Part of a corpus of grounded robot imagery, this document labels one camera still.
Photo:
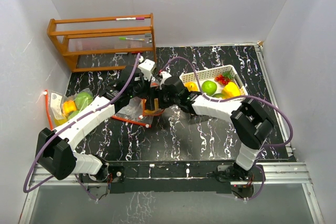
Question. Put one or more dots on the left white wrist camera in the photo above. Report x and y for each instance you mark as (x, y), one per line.
(147, 68)

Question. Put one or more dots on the red cherry tomato bunch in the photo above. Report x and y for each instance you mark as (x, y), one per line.
(224, 78)

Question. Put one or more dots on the yellow bell pepper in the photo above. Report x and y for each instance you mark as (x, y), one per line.
(68, 107)

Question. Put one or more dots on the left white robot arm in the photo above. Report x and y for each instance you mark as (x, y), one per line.
(56, 148)

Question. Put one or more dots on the pink white marker pen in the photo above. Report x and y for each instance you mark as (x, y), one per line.
(130, 18)

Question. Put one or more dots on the light green cabbage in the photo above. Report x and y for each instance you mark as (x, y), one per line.
(83, 99)

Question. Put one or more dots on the green lime fruit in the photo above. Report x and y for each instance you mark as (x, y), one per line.
(209, 87)

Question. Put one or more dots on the green yellow mango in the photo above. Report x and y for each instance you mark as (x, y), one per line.
(219, 96)

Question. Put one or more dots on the wooden orange shelf rack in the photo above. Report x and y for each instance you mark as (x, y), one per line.
(75, 38)

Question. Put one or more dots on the dark green cabbage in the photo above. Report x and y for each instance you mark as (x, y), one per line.
(73, 114)

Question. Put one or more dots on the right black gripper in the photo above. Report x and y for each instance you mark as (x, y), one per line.
(164, 89)

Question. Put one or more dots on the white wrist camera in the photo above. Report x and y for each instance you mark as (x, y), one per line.
(163, 76)
(147, 68)

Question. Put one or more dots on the white plastic basket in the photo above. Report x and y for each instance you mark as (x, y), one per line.
(216, 83)

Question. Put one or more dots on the green marker pen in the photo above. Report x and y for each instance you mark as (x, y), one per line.
(134, 39)

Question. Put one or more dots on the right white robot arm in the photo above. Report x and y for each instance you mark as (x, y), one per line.
(251, 122)

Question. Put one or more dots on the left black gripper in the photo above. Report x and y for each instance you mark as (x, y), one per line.
(147, 86)

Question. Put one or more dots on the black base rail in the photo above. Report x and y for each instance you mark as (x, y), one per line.
(174, 176)

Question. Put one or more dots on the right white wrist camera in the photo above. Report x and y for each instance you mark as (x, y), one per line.
(163, 76)

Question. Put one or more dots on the yellow banana bunch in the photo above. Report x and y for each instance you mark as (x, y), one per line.
(230, 90)

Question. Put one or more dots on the clear red zip bag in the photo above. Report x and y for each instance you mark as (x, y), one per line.
(60, 108)

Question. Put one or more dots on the orange fruit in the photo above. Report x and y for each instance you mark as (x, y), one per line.
(146, 110)

